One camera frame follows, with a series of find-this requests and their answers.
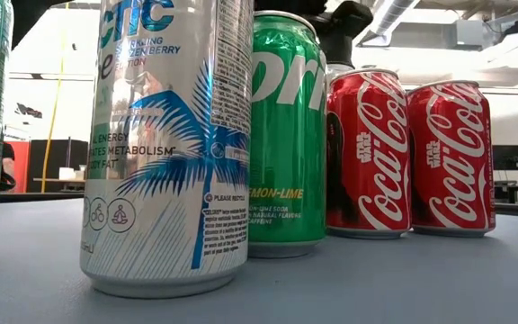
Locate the silver ceiling duct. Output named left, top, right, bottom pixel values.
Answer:
left=366, top=0, right=422, bottom=46

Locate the wooden table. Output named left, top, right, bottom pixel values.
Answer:
left=32, top=177, right=87, bottom=193

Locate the red panel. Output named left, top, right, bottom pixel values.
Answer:
left=14, top=141, right=31, bottom=194

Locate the black cabinet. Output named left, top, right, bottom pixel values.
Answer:
left=27, top=139, right=90, bottom=194

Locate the black monitor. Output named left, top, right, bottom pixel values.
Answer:
left=492, top=144, right=518, bottom=171

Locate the red Coca-Cola can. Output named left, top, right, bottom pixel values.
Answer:
left=406, top=79, right=497, bottom=239
left=325, top=67, right=412, bottom=240

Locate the yellow pole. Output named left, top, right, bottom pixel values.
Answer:
left=40, top=0, right=70, bottom=194

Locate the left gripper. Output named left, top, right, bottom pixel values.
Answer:
left=314, top=0, right=376, bottom=68

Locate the white blue Celsius can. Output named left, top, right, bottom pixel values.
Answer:
left=326, top=62, right=355, bottom=77
left=78, top=0, right=255, bottom=299

